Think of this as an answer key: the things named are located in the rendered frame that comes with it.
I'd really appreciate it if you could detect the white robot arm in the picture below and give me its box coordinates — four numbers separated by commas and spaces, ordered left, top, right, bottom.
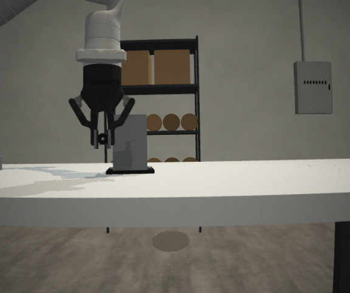
0, 0, 126, 67

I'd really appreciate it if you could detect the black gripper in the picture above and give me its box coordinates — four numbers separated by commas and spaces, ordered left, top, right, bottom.
68, 63, 135, 149

